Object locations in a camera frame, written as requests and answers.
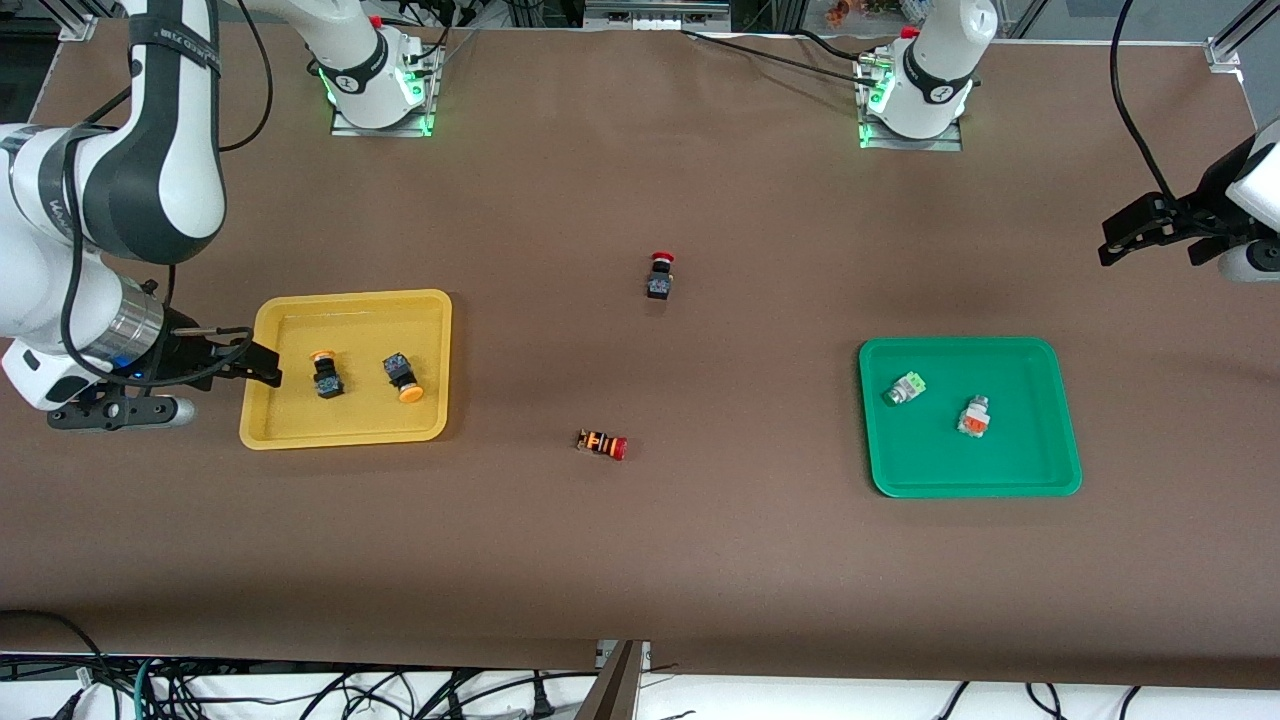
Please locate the yellow pushbutton black body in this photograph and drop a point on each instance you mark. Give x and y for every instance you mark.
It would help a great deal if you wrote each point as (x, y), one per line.
(326, 378)
(403, 378)

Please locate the colourful background clutter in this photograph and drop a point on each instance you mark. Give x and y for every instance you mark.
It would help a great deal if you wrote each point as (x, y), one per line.
(850, 10)

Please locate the white pushbutton with green block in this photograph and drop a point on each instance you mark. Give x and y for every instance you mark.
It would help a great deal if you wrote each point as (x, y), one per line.
(908, 386)

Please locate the red mushroom button black body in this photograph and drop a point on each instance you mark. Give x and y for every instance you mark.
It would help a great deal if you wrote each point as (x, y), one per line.
(660, 285)

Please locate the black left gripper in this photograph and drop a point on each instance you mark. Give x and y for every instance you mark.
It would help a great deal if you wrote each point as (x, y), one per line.
(1192, 214)

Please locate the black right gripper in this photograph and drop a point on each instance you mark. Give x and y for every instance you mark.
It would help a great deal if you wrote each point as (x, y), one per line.
(183, 357)

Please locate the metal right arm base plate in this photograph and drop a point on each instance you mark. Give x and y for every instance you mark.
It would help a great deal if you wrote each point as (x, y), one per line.
(425, 90)

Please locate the aluminium frame profile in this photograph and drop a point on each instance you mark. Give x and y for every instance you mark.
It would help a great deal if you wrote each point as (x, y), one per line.
(78, 22)
(1228, 48)

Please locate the red button orange striped body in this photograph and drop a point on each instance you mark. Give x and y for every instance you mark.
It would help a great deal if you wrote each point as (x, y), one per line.
(600, 444)

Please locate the grey power strip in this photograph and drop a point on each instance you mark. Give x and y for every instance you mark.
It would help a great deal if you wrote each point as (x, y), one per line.
(650, 15)

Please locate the yellow plastic tray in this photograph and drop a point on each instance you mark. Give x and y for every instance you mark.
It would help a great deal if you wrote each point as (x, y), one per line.
(360, 420)

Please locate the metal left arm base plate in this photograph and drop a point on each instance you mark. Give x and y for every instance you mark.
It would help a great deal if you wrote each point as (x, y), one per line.
(870, 135)

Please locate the green plastic tray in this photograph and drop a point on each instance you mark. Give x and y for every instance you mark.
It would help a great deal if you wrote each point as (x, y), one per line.
(1020, 460)

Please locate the brown table cover mat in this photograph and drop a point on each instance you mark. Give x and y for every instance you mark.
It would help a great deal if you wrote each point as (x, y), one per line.
(700, 560)

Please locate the white pushbutton with orange block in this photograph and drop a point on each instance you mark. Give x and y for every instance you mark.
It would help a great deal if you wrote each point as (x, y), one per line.
(974, 420)

